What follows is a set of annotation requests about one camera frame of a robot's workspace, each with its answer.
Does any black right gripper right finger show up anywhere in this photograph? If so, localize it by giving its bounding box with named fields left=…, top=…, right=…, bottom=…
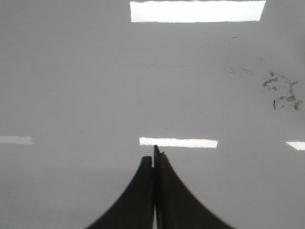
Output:
left=153, top=146, right=232, bottom=229

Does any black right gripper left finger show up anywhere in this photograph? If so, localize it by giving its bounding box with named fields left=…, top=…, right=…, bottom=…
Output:
left=87, top=156, right=154, bottom=229

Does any white whiteboard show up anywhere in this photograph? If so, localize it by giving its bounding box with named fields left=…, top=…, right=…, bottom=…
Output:
left=0, top=0, right=305, bottom=229

